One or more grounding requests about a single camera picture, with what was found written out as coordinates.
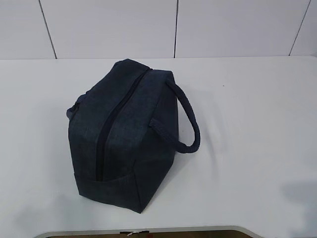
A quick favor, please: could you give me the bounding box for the navy blue fabric bag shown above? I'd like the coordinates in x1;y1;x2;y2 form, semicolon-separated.
67;59;200;206

